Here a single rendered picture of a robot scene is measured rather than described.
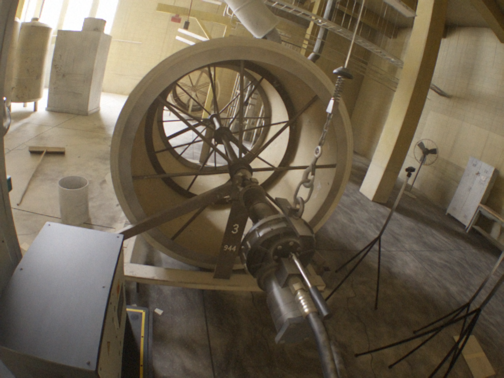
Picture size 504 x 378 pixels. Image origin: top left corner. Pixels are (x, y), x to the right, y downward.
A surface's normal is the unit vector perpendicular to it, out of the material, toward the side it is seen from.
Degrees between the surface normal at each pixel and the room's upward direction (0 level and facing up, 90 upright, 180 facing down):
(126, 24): 90
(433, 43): 90
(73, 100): 90
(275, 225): 25
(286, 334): 90
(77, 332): 0
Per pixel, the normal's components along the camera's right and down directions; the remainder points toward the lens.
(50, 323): 0.26, -0.89
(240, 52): 0.22, 0.43
